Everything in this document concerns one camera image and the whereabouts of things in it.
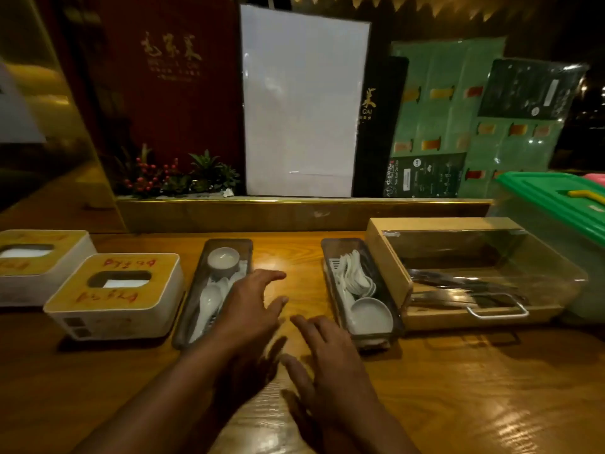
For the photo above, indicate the person's right hand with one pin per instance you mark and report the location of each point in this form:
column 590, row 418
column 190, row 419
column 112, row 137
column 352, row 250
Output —
column 335, row 378

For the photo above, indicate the wooden box with clear lid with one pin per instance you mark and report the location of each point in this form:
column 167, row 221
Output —
column 425, row 224

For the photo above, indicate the person's left forearm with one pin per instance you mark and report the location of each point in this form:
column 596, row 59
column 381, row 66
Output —
column 156, row 411

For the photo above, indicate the small white bowl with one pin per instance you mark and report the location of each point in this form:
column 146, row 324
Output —
column 223, row 259
column 371, row 316

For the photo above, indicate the pink-lid plastic container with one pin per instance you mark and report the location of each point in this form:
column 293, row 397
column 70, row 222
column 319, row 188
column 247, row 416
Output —
column 595, row 178

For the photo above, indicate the green menu with dark panel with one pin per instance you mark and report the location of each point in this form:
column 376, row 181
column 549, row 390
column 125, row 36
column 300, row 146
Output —
column 515, row 151

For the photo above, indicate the white blank board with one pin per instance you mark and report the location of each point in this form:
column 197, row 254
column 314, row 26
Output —
column 302, row 113

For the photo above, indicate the black menu folder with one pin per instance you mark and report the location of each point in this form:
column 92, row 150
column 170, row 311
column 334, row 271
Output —
column 378, row 151

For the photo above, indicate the yellow-top white tissue box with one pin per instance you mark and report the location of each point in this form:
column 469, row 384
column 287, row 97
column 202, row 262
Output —
column 47, row 283
column 118, row 316

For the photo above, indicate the pile of white spoons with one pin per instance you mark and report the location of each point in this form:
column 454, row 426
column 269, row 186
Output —
column 357, row 278
column 208, row 304

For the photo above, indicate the large green laminated menu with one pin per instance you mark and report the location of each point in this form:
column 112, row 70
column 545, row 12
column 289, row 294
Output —
column 439, row 118

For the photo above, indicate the green-lid plastic container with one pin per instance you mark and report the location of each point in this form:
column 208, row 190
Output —
column 543, row 193

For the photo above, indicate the person's left hand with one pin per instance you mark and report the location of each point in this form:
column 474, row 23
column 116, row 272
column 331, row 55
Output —
column 246, row 321

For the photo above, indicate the gold mirrored panel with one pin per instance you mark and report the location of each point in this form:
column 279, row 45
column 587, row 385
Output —
column 47, row 113

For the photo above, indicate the green plant with red berries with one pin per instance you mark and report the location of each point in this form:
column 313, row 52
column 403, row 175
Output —
column 208, row 170

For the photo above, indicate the red menu board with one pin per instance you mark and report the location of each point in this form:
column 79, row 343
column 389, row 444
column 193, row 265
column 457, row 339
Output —
column 179, row 113

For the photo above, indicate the tray of white spoons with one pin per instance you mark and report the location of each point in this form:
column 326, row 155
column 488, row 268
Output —
column 331, row 250
column 201, row 264

